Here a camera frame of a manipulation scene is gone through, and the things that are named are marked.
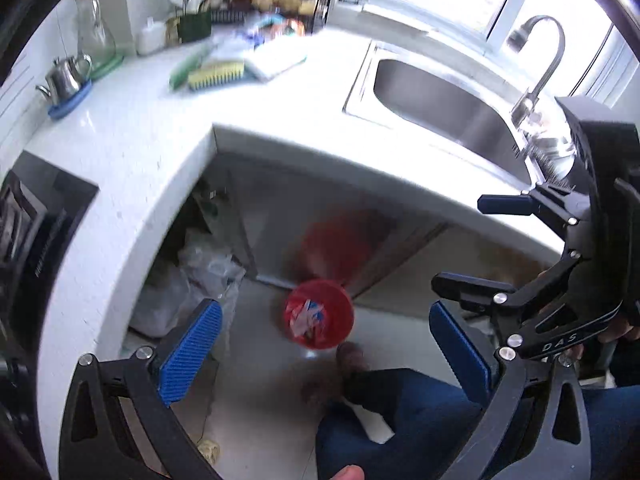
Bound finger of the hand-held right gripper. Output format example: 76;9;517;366
477;185;596;233
431;252;583;351

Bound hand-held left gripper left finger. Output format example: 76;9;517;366
60;299;223;480

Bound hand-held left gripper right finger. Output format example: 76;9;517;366
429;301;593;480

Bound colourful snack wrapper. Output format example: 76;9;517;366
290;299;328;336

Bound red plastic bin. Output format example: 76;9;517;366
283;280;355;351

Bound white cardboard box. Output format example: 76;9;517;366
245;45;307;81

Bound person's right hand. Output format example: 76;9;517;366
602;302;640;346

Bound person's left hand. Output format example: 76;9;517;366
320;465;365;480

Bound white woven sack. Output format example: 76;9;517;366
129;265;201;337

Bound person's jeans legs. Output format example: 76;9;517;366
315;367;640;480

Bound pink slipper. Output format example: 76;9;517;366
336;342;366;376
300;379;342;407

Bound steel sink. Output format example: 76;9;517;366
342;42;536;186

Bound steel faucet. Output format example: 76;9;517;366
506;15;566;131

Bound steel cabinet door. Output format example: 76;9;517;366
215;160;451;301

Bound blue saucer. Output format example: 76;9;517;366
47;80;93;121

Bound yellow scrub brush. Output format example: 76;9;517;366
187;60;246;92

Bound green long packet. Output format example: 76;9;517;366
168;42;216;90

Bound orange snack packet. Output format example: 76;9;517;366
260;15;306;37

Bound green coaster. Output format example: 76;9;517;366
90;55;125;80

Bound steel teapot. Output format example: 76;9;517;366
36;54;93;103

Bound white lidded jar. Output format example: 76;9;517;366
136;17;168;56

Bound dark green mug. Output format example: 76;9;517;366
177;10;213;43

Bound glass carafe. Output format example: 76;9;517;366
75;0;117;68

